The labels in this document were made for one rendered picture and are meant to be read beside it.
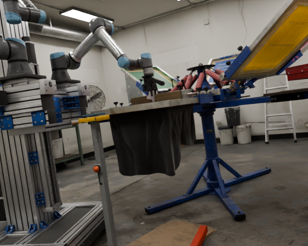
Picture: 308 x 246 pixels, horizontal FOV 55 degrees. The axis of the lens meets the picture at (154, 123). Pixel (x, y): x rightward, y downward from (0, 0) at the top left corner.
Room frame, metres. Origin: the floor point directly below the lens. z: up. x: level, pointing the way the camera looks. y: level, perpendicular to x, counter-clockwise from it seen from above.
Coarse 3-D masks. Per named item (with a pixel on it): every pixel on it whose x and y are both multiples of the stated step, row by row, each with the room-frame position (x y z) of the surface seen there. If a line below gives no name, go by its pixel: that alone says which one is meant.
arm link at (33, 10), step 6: (18, 0) 1.70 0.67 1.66; (24, 0) 1.69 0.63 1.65; (24, 6) 1.67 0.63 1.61; (30, 6) 1.67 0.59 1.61; (30, 12) 1.62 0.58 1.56; (36, 12) 1.65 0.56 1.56; (42, 12) 1.68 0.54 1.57; (30, 18) 1.63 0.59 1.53; (36, 18) 1.65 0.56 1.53; (42, 18) 1.68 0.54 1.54
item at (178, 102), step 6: (156, 102) 1.71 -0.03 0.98; (162, 102) 1.69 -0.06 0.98; (168, 102) 1.68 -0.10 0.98; (174, 102) 1.74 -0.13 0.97; (180, 102) 1.82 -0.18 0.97; (186, 102) 1.90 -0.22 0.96; (192, 102) 1.98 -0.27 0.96; (114, 108) 1.86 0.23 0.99; (120, 108) 1.84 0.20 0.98; (126, 108) 1.82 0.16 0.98; (132, 108) 1.80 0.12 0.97; (138, 108) 1.78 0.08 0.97; (144, 108) 1.76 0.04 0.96; (150, 108) 1.74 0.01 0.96; (102, 114) 1.92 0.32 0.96; (108, 114) 1.89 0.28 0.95
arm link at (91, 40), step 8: (112, 24) 2.30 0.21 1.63; (112, 32) 2.31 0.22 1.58; (88, 40) 2.31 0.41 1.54; (96, 40) 2.30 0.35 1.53; (80, 48) 2.35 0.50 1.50; (88, 48) 2.35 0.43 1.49; (72, 56) 2.37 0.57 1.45; (80, 56) 2.38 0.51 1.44; (72, 64) 2.40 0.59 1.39; (80, 64) 2.49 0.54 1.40
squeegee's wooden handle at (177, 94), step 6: (180, 90) 2.03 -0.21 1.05; (144, 96) 2.15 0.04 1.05; (156, 96) 2.10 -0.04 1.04; (162, 96) 2.08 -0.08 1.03; (168, 96) 2.06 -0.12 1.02; (174, 96) 2.03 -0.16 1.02; (180, 96) 2.01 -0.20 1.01; (132, 102) 2.21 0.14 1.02; (138, 102) 2.18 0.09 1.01; (144, 102) 2.16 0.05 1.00; (150, 102) 2.13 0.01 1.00
